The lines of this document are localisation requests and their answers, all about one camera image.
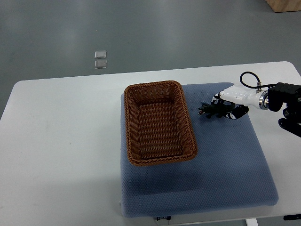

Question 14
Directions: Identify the blue-grey foam cushion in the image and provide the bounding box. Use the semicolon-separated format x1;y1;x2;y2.
121;82;278;218

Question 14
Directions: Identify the lower floor socket plate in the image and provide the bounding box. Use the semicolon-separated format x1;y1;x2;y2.
95;59;107;69

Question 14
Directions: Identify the dark toy crocodile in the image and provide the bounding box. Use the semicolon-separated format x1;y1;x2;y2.
198;103;235;119

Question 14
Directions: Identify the brown wicker basket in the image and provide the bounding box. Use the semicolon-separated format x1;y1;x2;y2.
124;81;198;166

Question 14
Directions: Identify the floor socket plate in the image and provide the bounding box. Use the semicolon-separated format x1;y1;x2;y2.
95;59;107;69
95;50;107;59

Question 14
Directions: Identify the upper floor socket plate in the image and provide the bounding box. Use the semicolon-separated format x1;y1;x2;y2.
95;50;107;59

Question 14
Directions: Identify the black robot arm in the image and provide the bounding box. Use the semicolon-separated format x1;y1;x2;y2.
239;72;301;137

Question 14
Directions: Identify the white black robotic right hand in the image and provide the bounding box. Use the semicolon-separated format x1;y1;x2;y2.
211;85;269;120

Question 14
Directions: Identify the black table control panel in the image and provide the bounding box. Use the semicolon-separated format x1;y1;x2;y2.
283;214;301;221

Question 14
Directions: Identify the wooden box corner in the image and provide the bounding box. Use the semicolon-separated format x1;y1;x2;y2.
266;0;301;13

